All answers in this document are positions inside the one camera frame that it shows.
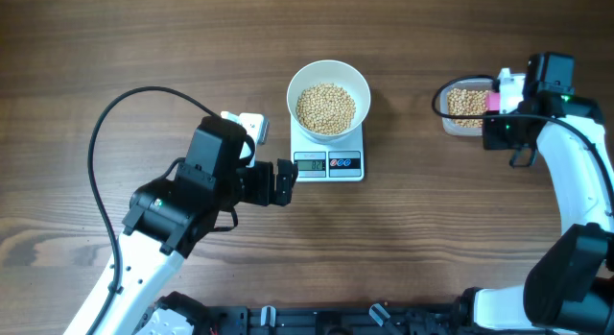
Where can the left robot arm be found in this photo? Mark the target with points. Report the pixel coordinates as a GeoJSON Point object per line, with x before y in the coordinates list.
{"type": "Point", "coordinates": [168, 217]}

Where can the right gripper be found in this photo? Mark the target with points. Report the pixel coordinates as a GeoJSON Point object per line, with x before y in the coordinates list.
{"type": "Point", "coordinates": [494, 139]}

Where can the white round bowl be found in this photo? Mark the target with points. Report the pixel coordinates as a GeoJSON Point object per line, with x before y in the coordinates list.
{"type": "Point", "coordinates": [330, 72]}

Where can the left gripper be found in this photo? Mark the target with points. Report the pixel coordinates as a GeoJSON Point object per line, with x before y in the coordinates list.
{"type": "Point", "coordinates": [263, 193]}

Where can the pink plastic measuring scoop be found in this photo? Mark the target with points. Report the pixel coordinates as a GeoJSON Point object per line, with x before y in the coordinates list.
{"type": "Point", "coordinates": [493, 101]}

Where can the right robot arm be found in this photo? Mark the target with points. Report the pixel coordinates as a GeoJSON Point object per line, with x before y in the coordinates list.
{"type": "Point", "coordinates": [539, 111]}

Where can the clear plastic container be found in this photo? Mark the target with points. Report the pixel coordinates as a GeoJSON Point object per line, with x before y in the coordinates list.
{"type": "Point", "coordinates": [453, 128]}

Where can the pile of yellow soybeans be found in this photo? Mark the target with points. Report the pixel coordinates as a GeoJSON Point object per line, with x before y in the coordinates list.
{"type": "Point", "coordinates": [329, 109]}

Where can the white digital kitchen scale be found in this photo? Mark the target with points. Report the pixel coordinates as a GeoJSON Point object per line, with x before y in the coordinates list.
{"type": "Point", "coordinates": [339, 160]}

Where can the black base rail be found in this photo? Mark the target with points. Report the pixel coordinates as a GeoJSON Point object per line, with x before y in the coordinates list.
{"type": "Point", "coordinates": [240, 320]}

